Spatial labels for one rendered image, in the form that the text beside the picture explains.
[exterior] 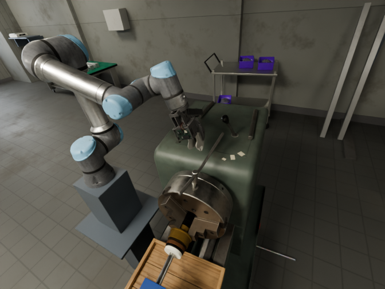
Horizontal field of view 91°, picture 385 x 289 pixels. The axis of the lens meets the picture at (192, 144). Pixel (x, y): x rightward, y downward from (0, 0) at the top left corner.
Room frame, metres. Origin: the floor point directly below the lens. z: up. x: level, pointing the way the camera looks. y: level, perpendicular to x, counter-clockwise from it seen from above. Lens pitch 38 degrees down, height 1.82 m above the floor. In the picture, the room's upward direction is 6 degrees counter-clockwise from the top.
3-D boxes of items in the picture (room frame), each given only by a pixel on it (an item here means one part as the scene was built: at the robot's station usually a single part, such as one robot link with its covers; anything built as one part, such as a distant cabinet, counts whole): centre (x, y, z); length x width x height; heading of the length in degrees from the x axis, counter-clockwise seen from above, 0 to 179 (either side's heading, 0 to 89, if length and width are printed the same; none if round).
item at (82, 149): (0.74, 0.51, 1.27); 0.13 x 0.12 x 0.14; 152
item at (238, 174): (0.86, -0.14, 1.06); 0.59 x 0.48 x 0.39; 153
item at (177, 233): (0.36, 0.09, 1.08); 0.09 x 0.09 x 0.09; 63
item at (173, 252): (0.27, 0.14, 1.08); 0.13 x 0.07 x 0.07; 153
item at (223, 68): (3.02, -0.90, 0.52); 1.11 x 0.66 x 1.05; 61
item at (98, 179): (0.73, 0.51, 1.15); 0.15 x 0.15 x 0.10
